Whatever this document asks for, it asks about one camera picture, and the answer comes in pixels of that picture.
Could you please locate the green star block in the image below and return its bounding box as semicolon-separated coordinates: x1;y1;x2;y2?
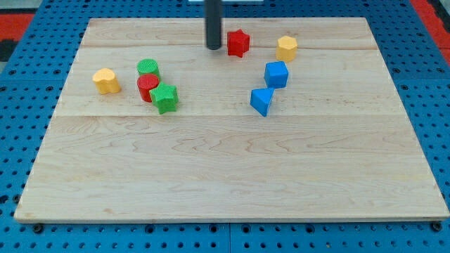
150;82;179;115

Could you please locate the red star block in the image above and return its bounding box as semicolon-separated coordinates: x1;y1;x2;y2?
227;30;250;58

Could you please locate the red circle block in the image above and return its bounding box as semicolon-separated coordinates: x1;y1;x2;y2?
136;74;160;103

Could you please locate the green circle block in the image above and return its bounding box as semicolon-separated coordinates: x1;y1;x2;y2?
136;58;160;78

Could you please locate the blue triangle block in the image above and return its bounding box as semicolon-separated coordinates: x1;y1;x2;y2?
250;88;275;117

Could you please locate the light wooden board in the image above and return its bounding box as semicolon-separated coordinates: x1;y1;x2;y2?
14;18;449;223

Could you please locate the blue cube block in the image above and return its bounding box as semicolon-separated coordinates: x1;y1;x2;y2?
264;61;289;89

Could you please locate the yellow hexagon block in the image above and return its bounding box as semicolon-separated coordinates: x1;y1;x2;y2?
276;36;297;63

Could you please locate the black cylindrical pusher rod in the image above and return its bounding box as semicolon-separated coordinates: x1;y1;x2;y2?
204;0;222;50

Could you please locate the yellow heart block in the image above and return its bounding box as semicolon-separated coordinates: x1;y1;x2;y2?
92;68;121;95

